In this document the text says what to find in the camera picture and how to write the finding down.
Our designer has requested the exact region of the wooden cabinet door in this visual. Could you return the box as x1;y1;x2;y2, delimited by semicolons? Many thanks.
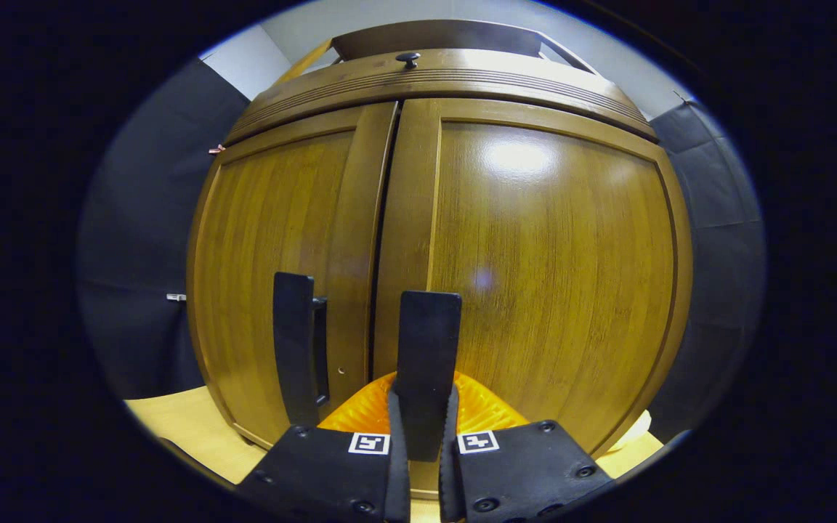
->
371;98;694;502
186;102;399;450

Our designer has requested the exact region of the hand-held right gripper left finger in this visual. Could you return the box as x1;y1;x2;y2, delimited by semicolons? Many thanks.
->
235;372;412;523

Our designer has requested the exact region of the wooden drawer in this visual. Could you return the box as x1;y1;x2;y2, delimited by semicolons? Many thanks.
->
224;49;658;146

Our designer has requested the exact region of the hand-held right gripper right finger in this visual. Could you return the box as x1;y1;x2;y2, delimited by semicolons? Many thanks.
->
438;372;617;523

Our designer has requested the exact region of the wooden double-door shoe cabinet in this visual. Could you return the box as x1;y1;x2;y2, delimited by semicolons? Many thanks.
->
186;20;694;502

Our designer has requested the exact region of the black backdrop cloth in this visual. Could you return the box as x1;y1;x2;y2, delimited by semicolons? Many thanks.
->
647;102;767;444
77;58;252;400

